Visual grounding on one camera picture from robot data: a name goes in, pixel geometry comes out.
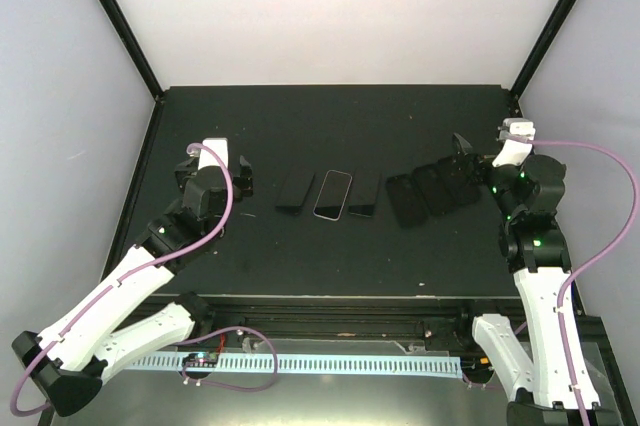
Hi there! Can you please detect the black smartphone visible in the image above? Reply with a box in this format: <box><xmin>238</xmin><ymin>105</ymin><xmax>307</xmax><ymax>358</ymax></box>
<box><xmin>275</xmin><ymin>167</ymin><xmax>315</xmax><ymax>216</ymax></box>
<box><xmin>348</xmin><ymin>169</ymin><xmax>381</xmax><ymax>218</ymax></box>

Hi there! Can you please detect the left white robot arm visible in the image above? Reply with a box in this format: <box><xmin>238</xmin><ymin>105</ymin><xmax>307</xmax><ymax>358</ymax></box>
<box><xmin>9</xmin><ymin>144</ymin><xmax>253</xmax><ymax>417</ymax></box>

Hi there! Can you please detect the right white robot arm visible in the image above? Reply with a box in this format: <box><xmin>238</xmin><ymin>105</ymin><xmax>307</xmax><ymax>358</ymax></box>
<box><xmin>452</xmin><ymin>134</ymin><xmax>620</xmax><ymax>425</ymax></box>

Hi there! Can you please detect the small green circuit board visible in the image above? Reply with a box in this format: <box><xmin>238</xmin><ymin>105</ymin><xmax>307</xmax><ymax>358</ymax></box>
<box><xmin>182</xmin><ymin>352</ymin><xmax>218</xmax><ymax>368</ymax></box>

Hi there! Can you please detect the right small circuit board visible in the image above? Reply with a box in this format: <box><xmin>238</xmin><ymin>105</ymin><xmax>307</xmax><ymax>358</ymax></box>
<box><xmin>472</xmin><ymin>357</ymin><xmax>492</xmax><ymax>369</ymax></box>

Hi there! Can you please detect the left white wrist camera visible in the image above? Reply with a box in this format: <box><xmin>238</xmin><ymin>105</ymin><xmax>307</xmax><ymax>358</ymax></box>
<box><xmin>195</xmin><ymin>138</ymin><xmax>229</xmax><ymax>170</ymax></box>

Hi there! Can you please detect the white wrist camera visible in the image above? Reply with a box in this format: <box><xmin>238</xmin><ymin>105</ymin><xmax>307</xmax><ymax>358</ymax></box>
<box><xmin>195</xmin><ymin>138</ymin><xmax>229</xmax><ymax>170</ymax></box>
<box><xmin>492</xmin><ymin>118</ymin><xmax>536</xmax><ymax>168</ymax></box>

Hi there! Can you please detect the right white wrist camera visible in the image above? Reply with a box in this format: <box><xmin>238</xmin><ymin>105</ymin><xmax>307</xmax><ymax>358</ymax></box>
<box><xmin>492</xmin><ymin>118</ymin><xmax>536</xmax><ymax>168</ymax></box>

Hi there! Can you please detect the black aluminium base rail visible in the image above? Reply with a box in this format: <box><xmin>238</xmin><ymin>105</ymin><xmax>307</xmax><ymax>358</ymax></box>
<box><xmin>94</xmin><ymin>295</ymin><xmax>596</xmax><ymax>347</ymax></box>

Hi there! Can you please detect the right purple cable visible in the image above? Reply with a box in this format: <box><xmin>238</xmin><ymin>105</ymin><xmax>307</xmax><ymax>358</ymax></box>
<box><xmin>462</xmin><ymin>133</ymin><xmax>634</xmax><ymax>426</ymax></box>

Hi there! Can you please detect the purple cable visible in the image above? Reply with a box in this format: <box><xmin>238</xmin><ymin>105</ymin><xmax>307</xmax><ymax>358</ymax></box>
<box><xmin>462</xmin><ymin>133</ymin><xmax>634</xmax><ymax>426</ymax></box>
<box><xmin>9</xmin><ymin>143</ymin><xmax>279</xmax><ymax>418</ymax></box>

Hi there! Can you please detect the white slotted cable duct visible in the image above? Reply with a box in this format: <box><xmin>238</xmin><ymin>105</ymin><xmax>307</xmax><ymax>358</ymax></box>
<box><xmin>128</xmin><ymin>351</ymin><xmax>463</xmax><ymax>379</ymax></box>

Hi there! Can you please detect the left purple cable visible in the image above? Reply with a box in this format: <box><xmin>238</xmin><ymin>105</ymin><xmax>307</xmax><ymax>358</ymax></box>
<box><xmin>9</xmin><ymin>143</ymin><xmax>279</xmax><ymax>418</ymax></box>

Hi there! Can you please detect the right black frame post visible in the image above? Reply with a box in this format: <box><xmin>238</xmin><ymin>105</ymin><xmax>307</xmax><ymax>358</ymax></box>
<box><xmin>510</xmin><ymin>0</ymin><xmax>578</xmax><ymax>99</ymax></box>

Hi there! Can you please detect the black frame post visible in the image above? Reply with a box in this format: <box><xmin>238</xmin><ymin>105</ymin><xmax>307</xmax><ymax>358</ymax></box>
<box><xmin>98</xmin><ymin>0</ymin><xmax>164</xmax><ymax>101</ymax></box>
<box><xmin>510</xmin><ymin>0</ymin><xmax>578</xmax><ymax>99</ymax></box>

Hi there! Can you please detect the left black frame post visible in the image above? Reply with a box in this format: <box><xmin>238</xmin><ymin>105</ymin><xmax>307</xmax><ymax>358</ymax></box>
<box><xmin>98</xmin><ymin>0</ymin><xmax>164</xmax><ymax>101</ymax></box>

